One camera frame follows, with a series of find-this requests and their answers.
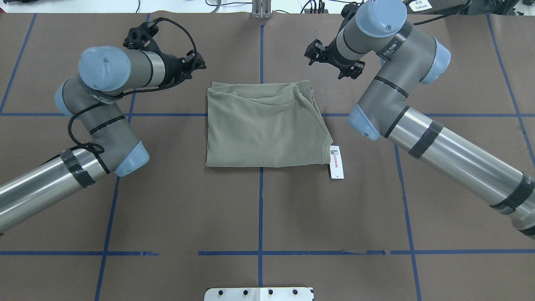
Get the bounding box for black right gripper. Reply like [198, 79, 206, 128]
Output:
[304, 40, 366, 80]

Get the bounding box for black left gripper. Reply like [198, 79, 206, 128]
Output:
[161, 50, 207, 86]

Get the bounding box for olive green long-sleeve shirt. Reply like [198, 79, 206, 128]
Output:
[206, 80, 333, 168]

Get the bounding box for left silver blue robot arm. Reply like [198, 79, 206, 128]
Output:
[0, 46, 206, 233]

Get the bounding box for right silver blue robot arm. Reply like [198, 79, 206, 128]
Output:
[304, 0, 535, 239]

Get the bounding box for white paper garment tag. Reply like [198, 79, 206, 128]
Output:
[329, 145, 345, 179]

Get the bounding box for black box with label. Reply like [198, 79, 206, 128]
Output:
[403, 0, 468, 15]

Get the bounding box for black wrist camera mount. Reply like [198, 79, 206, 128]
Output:
[122, 21, 159, 53]
[341, 1, 364, 20]

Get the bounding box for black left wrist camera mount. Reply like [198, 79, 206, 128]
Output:
[122, 21, 159, 53]

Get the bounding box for aluminium frame post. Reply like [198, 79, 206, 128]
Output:
[251, 0, 273, 19]

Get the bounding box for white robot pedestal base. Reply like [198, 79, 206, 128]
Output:
[204, 286, 315, 301]

